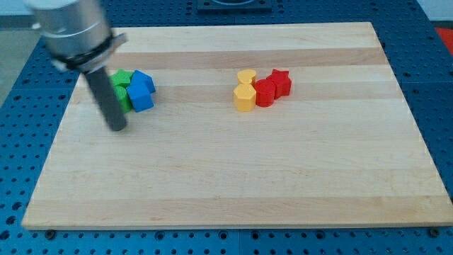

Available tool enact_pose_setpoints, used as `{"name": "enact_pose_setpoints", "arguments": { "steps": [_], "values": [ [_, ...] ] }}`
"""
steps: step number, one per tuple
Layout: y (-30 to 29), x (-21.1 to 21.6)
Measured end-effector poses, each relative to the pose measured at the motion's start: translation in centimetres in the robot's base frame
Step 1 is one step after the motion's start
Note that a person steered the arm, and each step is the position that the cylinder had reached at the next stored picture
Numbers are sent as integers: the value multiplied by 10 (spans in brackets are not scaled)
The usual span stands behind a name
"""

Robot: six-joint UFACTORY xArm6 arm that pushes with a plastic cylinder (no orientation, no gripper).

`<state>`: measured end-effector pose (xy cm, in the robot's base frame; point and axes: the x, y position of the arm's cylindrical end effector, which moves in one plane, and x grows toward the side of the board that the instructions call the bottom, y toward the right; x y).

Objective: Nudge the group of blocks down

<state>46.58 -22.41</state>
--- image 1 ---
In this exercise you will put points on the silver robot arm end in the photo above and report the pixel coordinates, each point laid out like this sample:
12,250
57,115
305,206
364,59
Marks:
77,33

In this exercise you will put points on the yellow hexagon block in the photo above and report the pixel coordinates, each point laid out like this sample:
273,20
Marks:
244,97

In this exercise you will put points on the red cylinder block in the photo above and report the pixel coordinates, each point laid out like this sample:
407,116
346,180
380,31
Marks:
265,92

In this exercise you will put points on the yellow heart block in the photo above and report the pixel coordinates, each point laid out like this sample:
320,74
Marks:
247,76

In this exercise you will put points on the light wooden board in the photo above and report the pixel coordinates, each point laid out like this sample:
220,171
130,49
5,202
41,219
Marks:
342,150

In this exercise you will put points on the red star block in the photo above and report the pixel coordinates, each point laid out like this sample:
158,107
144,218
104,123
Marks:
282,82

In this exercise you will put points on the blue cube block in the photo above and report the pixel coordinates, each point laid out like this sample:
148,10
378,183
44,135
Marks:
140,97

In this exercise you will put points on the blue pentagon block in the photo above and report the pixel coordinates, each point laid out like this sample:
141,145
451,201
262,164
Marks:
140,78

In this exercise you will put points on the green cylinder block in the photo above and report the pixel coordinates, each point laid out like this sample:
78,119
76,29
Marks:
123,98

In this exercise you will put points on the green star block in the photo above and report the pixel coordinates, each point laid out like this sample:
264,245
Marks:
121,78

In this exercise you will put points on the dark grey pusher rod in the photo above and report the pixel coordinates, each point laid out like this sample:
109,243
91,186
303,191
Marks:
103,92

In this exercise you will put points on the red object at edge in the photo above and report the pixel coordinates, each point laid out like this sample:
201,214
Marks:
446,34

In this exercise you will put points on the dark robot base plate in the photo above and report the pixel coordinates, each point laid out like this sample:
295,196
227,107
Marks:
233,5

